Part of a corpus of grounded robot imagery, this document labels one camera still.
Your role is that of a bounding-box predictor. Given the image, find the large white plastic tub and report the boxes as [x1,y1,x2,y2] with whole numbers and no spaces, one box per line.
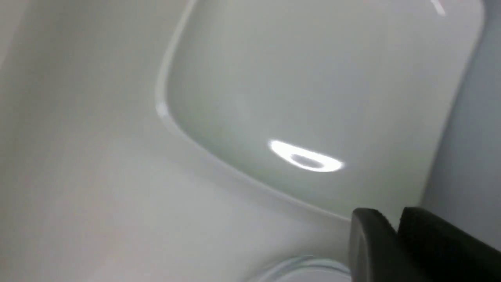
[0,0,501,282]

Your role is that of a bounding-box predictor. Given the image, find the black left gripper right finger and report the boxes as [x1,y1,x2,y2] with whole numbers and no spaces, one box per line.
[397,207,501,282]

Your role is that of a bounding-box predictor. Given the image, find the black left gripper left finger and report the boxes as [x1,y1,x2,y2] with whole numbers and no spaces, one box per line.
[348,208,427,282]

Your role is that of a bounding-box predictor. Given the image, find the large white rice plate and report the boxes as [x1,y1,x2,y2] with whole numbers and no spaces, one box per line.
[155,0,486,220]

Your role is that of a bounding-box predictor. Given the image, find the top white bowl in tub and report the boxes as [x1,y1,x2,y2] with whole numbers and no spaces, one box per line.
[247,255,352,282]

